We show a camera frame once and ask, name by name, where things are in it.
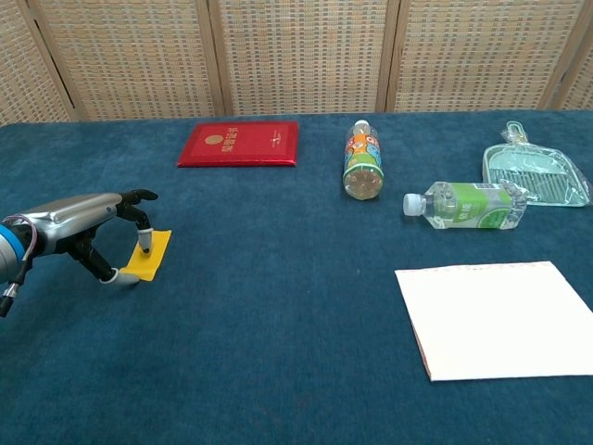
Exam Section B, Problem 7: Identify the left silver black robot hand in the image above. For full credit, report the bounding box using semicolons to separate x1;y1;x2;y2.
1;188;159;286

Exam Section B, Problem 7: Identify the red certificate folder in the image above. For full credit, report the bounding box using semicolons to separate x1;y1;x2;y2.
176;121;300;169

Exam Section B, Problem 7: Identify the blue velvet tablecloth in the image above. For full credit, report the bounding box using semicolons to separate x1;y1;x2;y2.
0;108;593;445

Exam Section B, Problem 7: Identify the woven rattan folding screen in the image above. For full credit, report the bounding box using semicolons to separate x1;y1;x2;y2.
0;0;593;125

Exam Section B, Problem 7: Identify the orange label plastic bottle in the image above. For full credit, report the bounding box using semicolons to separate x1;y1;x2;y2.
342;119;386;201

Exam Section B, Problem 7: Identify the green label plastic bottle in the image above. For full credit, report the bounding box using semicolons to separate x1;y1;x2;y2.
402;181;529;232

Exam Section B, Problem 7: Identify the white paper pad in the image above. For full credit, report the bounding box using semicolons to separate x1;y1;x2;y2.
394;261;593;383

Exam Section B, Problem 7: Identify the clear green plastic dustpan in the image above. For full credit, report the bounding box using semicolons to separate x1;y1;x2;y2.
482;121;593;209

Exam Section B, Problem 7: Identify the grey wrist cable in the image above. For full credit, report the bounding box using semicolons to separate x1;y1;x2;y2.
0;215;39;319

